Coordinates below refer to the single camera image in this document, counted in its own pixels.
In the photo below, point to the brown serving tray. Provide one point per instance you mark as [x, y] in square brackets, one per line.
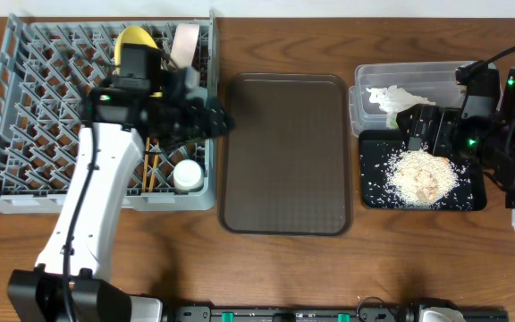
[287, 167]

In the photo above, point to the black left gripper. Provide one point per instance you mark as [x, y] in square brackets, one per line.
[196, 119]

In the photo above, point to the wooden chopstick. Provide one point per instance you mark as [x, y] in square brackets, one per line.
[152, 179]
[145, 166]

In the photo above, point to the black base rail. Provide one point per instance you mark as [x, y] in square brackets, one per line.
[371, 309]

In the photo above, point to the yellow plate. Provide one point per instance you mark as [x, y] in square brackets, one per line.
[135, 34]

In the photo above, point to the grey plastic dishwasher rack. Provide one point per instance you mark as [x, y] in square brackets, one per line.
[39, 122]

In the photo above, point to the white green cup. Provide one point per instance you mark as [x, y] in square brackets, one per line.
[188, 176]

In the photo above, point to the black tray bin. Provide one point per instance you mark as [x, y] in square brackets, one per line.
[374, 179]

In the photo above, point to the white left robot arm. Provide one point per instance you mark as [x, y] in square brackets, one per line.
[70, 280]

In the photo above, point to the clear plastic bin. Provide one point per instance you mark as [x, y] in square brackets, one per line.
[434, 81]

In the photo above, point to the rice food waste pile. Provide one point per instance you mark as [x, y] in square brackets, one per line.
[421, 177]

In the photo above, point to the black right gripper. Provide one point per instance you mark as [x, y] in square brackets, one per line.
[447, 118]

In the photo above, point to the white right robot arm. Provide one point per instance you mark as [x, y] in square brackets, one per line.
[481, 130]

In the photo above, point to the pink bowl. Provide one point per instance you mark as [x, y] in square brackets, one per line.
[184, 44]

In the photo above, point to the crumpled white paper waste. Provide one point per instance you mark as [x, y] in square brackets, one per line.
[393, 100]

